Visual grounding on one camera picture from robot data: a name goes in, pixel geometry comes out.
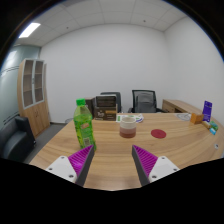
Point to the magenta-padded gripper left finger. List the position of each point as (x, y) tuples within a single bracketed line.
[(63, 166)]

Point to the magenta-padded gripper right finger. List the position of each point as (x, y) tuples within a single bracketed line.
[(161, 166)]

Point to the green drink bottle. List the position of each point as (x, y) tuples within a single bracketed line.
[(84, 126)]

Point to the flat round red coaster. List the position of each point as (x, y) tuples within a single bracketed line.
[(158, 134)]

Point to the grey trash bin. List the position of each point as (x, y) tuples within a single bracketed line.
[(69, 120)]

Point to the white and brown cup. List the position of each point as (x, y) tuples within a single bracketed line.
[(128, 128)]

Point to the printed white paper leaflet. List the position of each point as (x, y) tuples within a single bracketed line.
[(139, 118)]

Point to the white pad with circle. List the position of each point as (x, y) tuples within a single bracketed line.
[(183, 116)]

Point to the black leather sofa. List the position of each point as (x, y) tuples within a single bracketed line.
[(15, 140)]

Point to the wooden shelf cabinet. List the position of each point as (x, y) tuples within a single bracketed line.
[(35, 116)]

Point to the small orange-brown box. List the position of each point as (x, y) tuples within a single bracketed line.
[(196, 118)]

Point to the small beige box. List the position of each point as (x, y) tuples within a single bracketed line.
[(206, 124)]

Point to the small blue packet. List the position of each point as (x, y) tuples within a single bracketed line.
[(212, 131)]

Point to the wooden side desk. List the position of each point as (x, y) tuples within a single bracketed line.
[(180, 106)]

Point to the dark brown cardboard box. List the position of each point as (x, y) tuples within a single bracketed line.
[(89, 106)]

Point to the small green box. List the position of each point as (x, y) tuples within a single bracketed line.
[(213, 126)]

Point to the black mesh office chair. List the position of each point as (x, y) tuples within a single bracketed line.
[(145, 101)]

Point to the purple standing card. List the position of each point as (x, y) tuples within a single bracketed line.
[(207, 111)]

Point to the plain black chair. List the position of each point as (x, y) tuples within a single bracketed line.
[(118, 100)]

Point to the rectangular ceiling light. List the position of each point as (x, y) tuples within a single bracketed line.
[(29, 30)]

